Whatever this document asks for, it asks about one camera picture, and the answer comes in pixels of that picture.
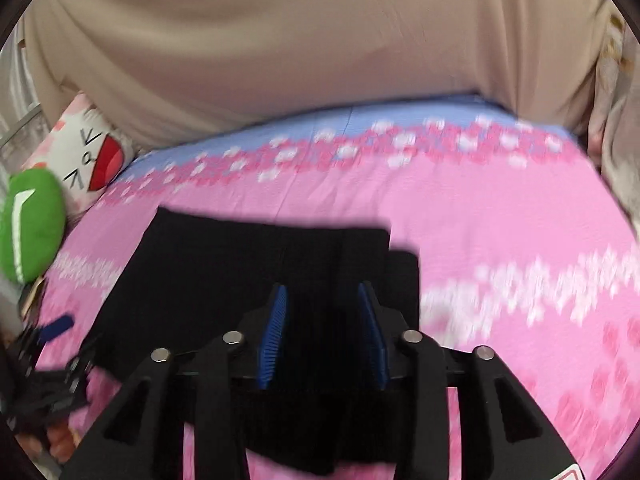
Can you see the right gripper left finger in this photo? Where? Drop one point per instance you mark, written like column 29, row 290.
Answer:
column 139, row 435

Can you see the person's left hand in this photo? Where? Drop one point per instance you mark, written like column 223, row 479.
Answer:
column 61, row 441

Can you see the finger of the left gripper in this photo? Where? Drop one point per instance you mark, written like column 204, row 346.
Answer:
column 71, row 378
column 35, row 337

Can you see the pink rose bed sheet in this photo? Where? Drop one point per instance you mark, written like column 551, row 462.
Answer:
column 521, row 245

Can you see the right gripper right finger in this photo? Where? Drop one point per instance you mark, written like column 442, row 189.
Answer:
column 448, row 395

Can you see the white cat face pillow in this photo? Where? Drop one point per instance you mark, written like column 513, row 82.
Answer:
column 85, row 152

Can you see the beige cushioned headboard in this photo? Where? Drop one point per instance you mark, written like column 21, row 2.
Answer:
column 174, row 71

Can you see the black pants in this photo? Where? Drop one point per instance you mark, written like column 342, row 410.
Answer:
column 191, row 279

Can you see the grey floral fleece blanket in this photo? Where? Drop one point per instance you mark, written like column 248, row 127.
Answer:
column 613, row 129

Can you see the green plush toy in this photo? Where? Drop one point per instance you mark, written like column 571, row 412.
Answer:
column 33, row 221

